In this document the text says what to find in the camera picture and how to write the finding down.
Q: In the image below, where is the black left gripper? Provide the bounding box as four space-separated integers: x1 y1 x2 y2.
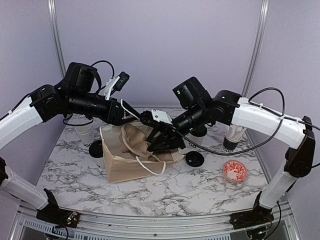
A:
67 89 141 125

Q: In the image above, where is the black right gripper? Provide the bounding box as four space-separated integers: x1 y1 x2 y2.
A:
146 102 208 151

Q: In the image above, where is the black coffee cup lid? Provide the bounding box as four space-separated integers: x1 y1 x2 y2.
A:
190 125 208 138

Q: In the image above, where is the stack of white cups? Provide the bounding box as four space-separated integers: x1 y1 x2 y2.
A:
75 123 95 147

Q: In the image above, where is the brown paper takeout bag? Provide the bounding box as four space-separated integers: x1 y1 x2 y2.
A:
99 98 186 185

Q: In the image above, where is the brown cardboard cup carrier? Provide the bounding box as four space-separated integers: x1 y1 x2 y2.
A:
119 122 175 163

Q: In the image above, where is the white paper coffee cup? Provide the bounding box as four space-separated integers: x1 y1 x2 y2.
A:
187 135 204 149

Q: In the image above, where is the right arm base board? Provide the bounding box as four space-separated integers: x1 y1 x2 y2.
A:
229 209 274 230

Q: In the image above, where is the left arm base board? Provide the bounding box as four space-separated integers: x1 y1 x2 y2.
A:
36 208 80 228

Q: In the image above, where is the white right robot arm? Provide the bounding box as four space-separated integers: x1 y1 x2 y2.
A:
140 77 316 224

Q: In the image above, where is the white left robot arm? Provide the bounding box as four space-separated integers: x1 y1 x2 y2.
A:
0 62 130 223

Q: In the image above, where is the stack of black lids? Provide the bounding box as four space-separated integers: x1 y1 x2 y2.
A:
185 151 205 168

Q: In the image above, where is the black cup holding straws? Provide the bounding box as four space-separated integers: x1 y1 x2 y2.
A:
222 136 240 153

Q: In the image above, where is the red floral bowl right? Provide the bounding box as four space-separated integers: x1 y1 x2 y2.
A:
223 159 248 183

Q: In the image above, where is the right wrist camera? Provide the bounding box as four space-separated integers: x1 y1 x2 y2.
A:
139 109 173 128

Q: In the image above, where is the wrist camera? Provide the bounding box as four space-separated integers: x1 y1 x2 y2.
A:
103 71 130 101
139 109 173 128

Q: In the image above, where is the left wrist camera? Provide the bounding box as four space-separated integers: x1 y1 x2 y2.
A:
103 71 130 101

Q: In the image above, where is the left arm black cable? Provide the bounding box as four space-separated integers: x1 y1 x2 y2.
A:
0 59 116 126

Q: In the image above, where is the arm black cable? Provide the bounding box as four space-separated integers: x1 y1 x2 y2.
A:
0 59 116 126
174 86 320 168

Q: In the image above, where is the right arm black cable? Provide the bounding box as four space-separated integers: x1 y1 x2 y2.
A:
174 86 320 168

